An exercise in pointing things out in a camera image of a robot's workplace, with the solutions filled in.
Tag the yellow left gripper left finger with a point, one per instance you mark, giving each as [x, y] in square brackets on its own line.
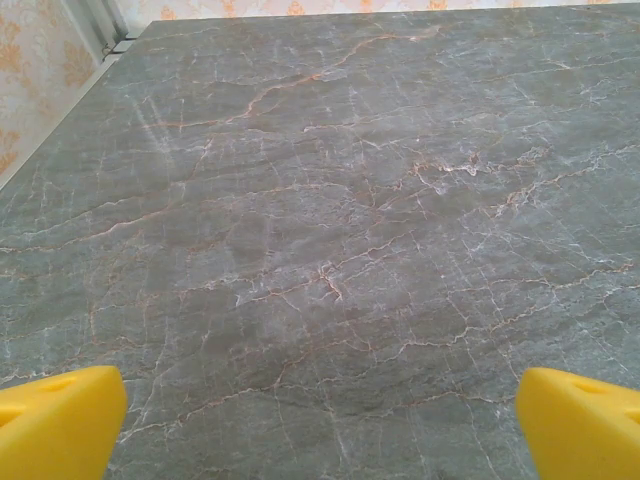
[55, 430]

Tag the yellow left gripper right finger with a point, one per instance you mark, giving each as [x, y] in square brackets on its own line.
[580, 435]

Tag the aluminium frame post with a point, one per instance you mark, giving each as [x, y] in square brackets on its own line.
[97, 20]

